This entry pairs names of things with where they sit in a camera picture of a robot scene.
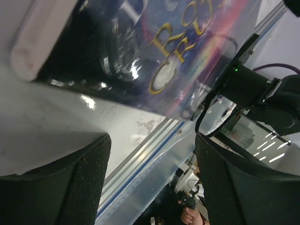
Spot white slotted cable duct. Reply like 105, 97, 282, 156
95, 150, 197, 225

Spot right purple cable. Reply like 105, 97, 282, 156
253, 62, 300, 75

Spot operator hand with controller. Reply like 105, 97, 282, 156
180, 207, 204, 225

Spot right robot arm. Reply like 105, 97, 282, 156
221, 64, 300, 136

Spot purple Robinson Crusoe book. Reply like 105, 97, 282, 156
10, 0, 261, 120

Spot aluminium front rail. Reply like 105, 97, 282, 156
99, 0, 286, 209

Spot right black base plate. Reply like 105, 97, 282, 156
189, 34, 261, 122

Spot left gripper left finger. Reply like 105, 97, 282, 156
0, 134, 112, 225

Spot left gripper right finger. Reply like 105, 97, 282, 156
195, 133, 300, 225

